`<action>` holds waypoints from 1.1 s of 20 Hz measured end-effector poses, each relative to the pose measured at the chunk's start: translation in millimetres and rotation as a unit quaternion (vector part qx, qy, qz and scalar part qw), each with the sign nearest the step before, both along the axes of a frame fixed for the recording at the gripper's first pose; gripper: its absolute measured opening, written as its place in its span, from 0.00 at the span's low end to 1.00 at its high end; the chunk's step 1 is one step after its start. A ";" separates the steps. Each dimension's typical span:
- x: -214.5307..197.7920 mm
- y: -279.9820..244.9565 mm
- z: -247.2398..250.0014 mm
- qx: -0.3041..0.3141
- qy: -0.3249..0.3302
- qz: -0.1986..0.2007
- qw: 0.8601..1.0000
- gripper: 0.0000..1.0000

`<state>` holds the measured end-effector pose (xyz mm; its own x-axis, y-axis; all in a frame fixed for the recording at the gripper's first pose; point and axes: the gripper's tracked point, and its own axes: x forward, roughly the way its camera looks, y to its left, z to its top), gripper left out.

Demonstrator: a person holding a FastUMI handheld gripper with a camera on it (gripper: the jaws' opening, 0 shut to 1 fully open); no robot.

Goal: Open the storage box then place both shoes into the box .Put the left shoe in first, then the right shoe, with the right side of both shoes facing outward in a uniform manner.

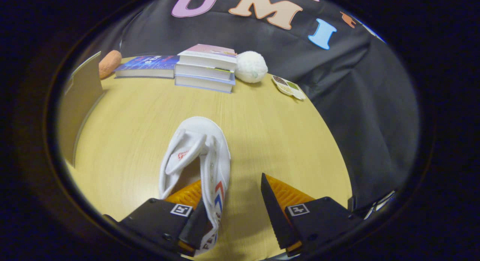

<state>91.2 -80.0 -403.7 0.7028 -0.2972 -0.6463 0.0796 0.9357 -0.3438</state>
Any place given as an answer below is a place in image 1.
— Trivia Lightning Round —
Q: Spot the pink cover book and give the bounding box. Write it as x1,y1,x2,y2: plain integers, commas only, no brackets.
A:
177,43,238,72

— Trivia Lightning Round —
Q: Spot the beige fabric storage box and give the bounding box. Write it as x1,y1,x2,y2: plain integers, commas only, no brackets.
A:
58,51,104,167

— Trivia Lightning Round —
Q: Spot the white plush ball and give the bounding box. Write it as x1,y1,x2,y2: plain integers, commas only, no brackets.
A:
235,51,269,84

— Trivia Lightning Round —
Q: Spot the black backdrop cloth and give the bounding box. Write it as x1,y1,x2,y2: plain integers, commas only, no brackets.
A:
75,0,420,213

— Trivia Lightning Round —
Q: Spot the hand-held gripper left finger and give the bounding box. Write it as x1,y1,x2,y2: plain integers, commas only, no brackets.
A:
102,179,210,258

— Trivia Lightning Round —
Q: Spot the dark striped object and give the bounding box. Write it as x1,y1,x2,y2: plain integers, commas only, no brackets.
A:
347,190,397,220

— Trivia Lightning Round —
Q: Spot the pale blue book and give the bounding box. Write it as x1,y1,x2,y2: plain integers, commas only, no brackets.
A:
175,74,236,93

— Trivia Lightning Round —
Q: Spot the white compartment snack tray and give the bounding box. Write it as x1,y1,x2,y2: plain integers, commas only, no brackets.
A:
272,75,306,101

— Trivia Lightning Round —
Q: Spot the white book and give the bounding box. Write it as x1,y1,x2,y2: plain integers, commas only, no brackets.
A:
174,63,236,81

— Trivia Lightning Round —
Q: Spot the blue cover book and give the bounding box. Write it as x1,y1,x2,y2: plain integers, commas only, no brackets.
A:
114,55,180,79

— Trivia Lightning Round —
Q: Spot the white canvas shoe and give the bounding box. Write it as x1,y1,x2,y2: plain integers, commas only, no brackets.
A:
158,116,231,256

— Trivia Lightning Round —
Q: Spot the peach fuzzy plush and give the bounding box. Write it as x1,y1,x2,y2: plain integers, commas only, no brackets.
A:
99,50,123,80

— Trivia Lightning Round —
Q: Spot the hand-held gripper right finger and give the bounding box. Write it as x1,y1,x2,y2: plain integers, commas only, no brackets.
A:
261,173,363,258

